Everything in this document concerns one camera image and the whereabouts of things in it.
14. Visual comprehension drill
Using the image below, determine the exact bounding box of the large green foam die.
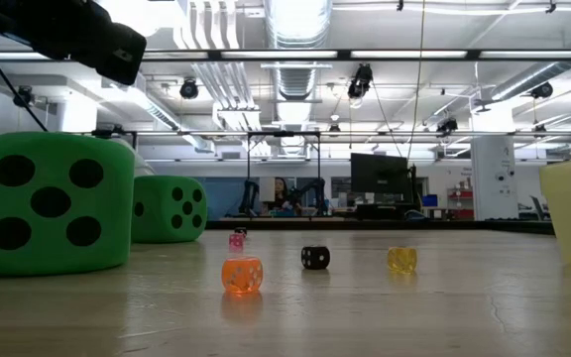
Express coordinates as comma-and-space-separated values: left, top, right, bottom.
131, 175, 208, 244
0, 131, 136, 278

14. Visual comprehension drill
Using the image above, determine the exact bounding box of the black monitor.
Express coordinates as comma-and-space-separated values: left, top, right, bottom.
350, 152, 412, 195

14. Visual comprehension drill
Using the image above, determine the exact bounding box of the small yellow translucent die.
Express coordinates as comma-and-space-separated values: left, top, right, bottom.
387, 246, 418, 274

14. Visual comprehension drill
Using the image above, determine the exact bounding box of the silver ventilation duct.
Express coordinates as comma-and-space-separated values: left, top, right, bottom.
264, 0, 334, 103

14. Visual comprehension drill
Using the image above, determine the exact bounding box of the black hanging camera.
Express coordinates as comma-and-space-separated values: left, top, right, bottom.
530, 81, 555, 100
12, 84, 35, 109
178, 77, 200, 101
347, 62, 375, 100
436, 116, 460, 136

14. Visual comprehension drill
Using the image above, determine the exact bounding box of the white pillar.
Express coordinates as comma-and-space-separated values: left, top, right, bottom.
470, 134, 520, 222

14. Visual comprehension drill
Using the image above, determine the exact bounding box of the small orange translucent die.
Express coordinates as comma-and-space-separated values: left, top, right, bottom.
221, 256, 265, 295

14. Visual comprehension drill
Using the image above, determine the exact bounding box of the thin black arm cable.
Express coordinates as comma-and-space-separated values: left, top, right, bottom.
0, 48, 50, 134

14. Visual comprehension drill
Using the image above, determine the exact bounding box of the person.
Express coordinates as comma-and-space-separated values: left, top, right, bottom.
268, 177, 302, 217

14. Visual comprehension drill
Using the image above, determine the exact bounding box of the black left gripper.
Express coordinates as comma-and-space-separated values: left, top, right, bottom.
0, 0, 148, 86

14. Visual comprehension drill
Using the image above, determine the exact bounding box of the red shelf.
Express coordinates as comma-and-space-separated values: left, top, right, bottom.
446, 186, 476, 220

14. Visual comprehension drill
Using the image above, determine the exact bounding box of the black overhead beam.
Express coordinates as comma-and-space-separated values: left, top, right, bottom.
0, 48, 571, 63

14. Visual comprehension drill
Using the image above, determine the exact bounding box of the thin black horizontal rail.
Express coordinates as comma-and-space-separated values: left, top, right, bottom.
69, 129, 571, 138

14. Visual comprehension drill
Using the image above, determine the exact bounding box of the black aluminium table frame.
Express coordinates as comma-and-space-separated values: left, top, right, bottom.
204, 218, 557, 236

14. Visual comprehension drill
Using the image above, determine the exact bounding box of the white cylindrical security camera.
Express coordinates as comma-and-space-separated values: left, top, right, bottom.
108, 136, 157, 179

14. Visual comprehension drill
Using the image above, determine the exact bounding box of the black distant station frame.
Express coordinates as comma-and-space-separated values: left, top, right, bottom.
246, 130, 322, 219

